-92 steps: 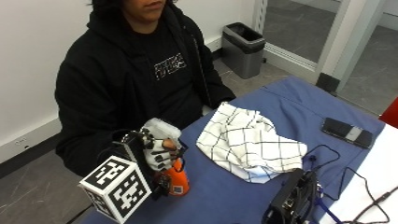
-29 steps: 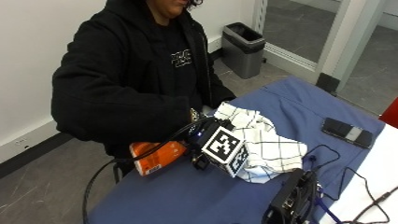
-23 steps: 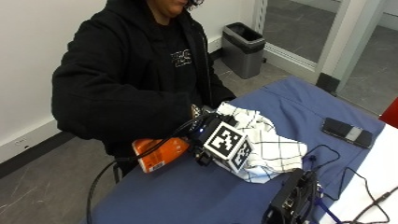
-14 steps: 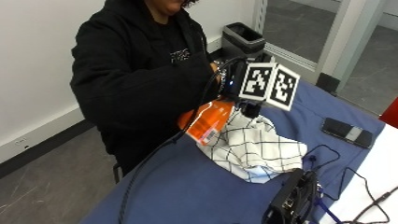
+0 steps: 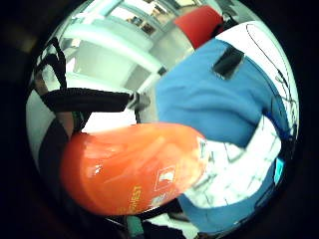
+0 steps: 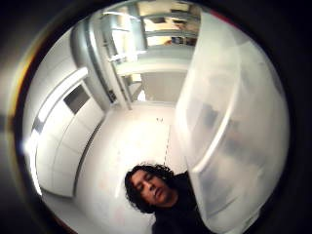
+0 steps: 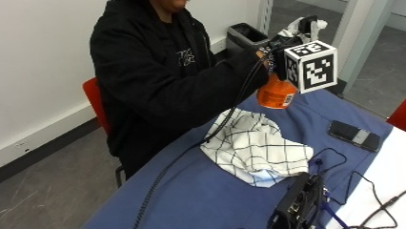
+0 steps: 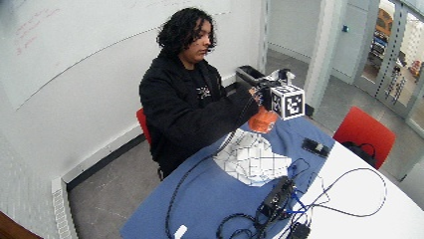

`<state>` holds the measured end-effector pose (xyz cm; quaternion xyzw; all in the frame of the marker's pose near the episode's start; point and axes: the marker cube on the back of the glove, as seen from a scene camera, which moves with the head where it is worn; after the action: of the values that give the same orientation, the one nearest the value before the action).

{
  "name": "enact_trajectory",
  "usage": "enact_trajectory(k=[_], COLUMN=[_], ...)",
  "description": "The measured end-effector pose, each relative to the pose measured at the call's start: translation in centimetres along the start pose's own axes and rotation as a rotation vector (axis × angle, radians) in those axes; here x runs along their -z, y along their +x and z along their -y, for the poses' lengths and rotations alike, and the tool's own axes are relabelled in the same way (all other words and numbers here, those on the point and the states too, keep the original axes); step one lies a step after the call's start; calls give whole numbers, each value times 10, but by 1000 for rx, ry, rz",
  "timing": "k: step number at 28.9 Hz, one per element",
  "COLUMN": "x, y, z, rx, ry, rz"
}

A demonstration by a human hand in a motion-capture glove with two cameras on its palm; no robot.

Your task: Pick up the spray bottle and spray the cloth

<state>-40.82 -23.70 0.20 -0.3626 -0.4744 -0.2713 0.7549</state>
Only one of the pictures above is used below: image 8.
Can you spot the small black flat device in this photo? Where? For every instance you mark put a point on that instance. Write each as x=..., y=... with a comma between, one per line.
x=316, y=147

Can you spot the white floor vent grille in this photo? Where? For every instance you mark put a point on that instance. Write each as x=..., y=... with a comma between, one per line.
x=63, y=209

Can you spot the glass door with metal frame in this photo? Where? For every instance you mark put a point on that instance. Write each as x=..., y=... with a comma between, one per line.
x=392, y=66

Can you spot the brown wooden furniture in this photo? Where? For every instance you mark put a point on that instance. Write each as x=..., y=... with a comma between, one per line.
x=13, y=229

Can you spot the white checked cloth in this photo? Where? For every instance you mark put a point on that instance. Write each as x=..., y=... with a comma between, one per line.
x=251, y=159

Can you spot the red chair with bag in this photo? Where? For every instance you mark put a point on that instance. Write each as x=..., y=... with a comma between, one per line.
x=364, y=127

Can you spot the black bag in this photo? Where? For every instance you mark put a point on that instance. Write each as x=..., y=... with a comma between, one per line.
x=358, y=152

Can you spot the the person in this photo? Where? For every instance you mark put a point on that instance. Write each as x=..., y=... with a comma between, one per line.
x=184, y=109

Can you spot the blue tablecloth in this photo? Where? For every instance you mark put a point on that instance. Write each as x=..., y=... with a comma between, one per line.
x=207, y=199

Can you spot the white wall board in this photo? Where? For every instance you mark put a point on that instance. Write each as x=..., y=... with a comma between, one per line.
x=87, y=40

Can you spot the black power adapter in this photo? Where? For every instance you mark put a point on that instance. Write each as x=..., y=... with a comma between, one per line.
x=299, y=231

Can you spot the white cube with black markers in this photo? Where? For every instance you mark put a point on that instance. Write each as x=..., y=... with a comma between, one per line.
x=288, y=102

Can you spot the small blue wall switch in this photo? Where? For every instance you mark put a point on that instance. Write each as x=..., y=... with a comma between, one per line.
x=344, y=28

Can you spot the black camera device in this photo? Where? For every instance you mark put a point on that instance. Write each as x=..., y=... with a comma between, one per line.
x=276, y=197

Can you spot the white paper tag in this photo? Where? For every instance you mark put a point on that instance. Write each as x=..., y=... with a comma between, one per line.
x=179, y=231

